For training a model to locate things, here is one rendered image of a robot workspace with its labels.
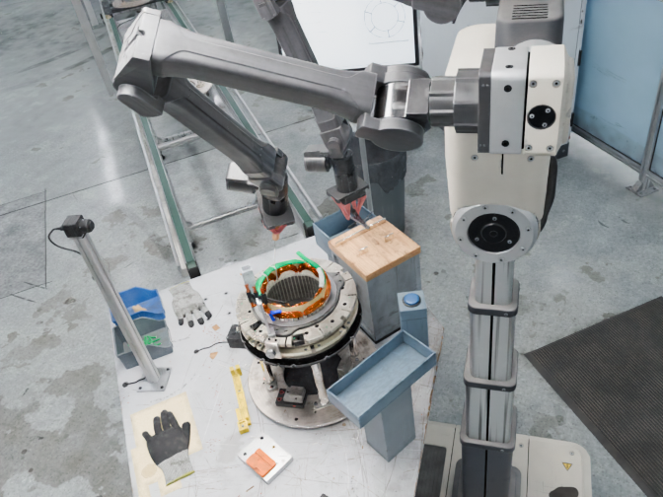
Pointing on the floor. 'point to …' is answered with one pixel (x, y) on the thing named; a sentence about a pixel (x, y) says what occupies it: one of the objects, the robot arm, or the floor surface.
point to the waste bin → (390, 204)
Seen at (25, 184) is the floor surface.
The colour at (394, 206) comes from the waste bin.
